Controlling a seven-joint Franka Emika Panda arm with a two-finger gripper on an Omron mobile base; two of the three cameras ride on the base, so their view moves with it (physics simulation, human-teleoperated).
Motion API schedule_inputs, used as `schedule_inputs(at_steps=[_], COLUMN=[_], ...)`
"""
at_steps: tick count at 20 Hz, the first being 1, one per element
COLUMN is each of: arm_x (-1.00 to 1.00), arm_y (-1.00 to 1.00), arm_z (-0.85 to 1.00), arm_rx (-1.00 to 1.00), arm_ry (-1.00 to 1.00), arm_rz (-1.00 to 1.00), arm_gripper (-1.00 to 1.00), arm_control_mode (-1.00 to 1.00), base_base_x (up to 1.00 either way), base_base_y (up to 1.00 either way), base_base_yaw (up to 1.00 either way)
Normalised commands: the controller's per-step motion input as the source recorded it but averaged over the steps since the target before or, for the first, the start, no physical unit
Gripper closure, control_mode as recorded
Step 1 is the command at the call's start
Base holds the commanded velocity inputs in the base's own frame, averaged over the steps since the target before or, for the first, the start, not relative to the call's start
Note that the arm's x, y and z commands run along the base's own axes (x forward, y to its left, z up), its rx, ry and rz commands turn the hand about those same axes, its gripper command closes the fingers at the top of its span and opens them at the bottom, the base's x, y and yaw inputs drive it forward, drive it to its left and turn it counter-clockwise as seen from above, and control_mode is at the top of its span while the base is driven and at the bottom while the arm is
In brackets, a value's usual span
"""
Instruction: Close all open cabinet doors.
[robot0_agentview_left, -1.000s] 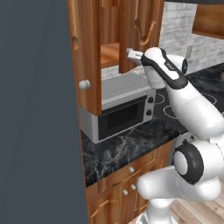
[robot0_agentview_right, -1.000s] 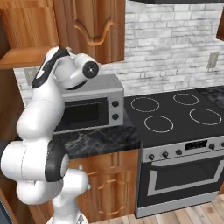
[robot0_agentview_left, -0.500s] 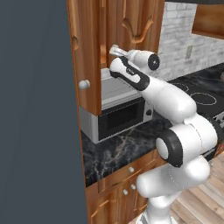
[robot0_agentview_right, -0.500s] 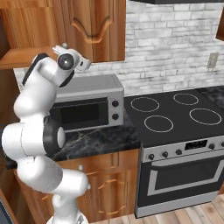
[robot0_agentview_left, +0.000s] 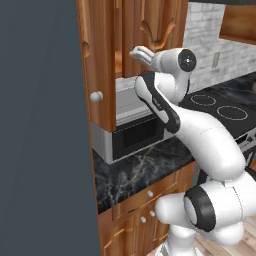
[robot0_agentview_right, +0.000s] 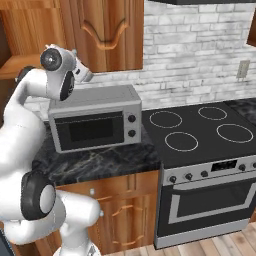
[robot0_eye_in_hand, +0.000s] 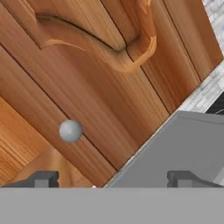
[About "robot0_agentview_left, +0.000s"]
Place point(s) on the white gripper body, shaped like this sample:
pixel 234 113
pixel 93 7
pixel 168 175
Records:
pixel 142 54

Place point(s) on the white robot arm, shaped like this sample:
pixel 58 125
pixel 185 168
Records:
pixel 206 143

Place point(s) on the wooden base cabinet door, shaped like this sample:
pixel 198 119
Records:
pixel 123 238
pixel 156 235

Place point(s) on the round silver door knob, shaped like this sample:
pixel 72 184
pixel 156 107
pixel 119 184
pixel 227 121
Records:
pixel 152 213
pixel 96 96
pixel 143 219

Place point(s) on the silver microwave oven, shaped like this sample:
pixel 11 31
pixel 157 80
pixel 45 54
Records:
pixel 133 136

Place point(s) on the wooden range hood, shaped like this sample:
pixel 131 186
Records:
pixel 238 23

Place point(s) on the black hob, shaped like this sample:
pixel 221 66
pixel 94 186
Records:
pixel 230 113

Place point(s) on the dark grey fridge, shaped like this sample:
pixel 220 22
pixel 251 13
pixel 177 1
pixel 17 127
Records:
pixel 43 133

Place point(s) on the round silver drawer knob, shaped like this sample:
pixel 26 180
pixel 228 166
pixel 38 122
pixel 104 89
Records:
pixel 150 193

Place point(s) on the wooden drawer front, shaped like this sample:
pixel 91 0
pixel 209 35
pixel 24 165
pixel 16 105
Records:
pixel 133 203

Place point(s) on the wooden wall cabinet door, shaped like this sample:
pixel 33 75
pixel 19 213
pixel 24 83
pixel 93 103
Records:
pixel 150 20
pixel 100 60

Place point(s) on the white wall socket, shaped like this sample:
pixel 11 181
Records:
pixel 216 59

